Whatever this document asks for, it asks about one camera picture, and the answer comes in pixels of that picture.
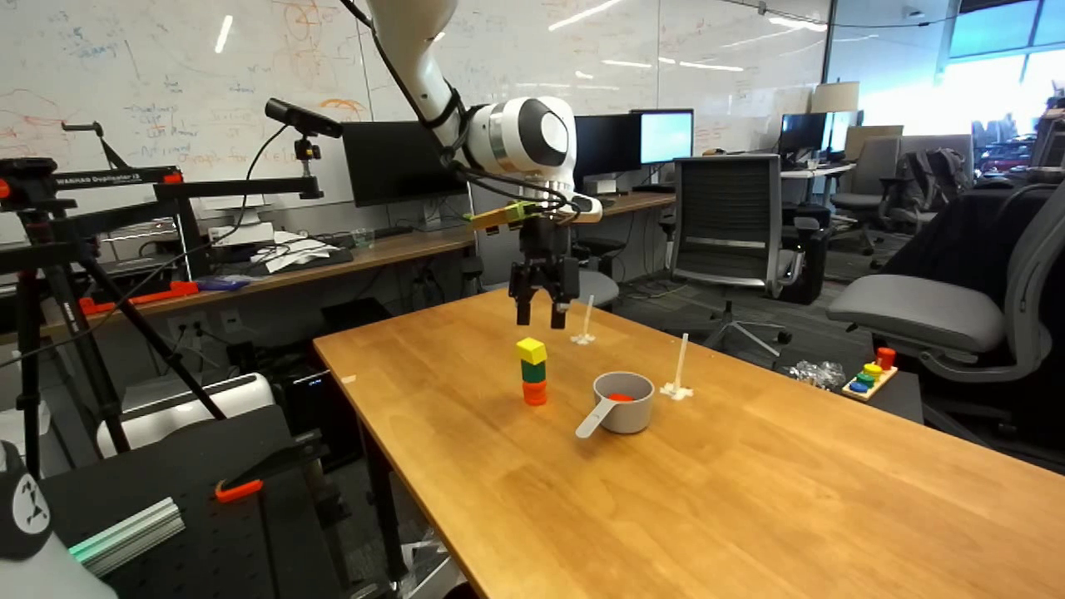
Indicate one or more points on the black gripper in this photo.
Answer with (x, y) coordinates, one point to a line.
(548, 255)

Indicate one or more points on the yellow block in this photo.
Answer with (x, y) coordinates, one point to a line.
(531, 349)

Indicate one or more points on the red block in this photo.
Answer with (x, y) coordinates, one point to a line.
(619, 398)

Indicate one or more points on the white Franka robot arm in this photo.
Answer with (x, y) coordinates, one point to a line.
(519, 136)

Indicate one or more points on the green block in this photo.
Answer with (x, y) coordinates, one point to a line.
(532, 375)

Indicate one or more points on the orange block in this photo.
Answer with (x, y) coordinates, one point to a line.
(532, 394)

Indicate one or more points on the white peg stand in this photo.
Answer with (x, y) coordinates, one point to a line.
(676, 391)
(582, 338)

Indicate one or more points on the dark screen monitor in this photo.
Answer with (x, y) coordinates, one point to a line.
(607, 141)

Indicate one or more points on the black mesh office chair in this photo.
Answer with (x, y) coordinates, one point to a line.
(725, 217)

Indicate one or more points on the large black monitor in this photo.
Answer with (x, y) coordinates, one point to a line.
(386, 166)

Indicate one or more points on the lit white screen monitor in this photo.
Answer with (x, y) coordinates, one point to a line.
(668, 136)

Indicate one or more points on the white papers pile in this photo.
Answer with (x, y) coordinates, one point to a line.
(284, 255)

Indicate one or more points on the crumpled clear plastic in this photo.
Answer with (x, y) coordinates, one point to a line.
(816, 375)

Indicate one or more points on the small distant monitor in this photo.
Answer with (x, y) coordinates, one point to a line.
(800, 133)

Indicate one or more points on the colourful wooden stacking toy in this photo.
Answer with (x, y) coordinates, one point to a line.
(871, 379)

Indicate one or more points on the beige office chair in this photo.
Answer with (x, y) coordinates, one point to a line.
(871, 166)

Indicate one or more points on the white rounded tube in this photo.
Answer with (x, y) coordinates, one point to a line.
(189, 410)

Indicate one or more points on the low black side table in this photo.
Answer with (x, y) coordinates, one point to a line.
(907, 394)

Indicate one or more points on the gray office chair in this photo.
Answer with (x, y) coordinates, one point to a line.
(921, 309)

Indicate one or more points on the red bar clamp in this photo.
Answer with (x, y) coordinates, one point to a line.
(143, 296)

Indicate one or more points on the black equipment case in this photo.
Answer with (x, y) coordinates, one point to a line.
(221, 544)

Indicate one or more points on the black tripod with orange knobs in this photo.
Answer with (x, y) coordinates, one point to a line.
(112, 179)

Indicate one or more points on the pale green tube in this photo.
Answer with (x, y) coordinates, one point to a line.
(129, 533)

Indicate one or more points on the black cap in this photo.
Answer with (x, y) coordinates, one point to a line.
(20, 502)

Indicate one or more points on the orange green wrist camera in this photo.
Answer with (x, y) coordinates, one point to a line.
(503, 213)

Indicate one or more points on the long wooden wall desk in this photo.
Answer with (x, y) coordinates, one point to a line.
(386, 252)

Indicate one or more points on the black camera on tripod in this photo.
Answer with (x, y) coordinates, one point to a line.
(299, 115)

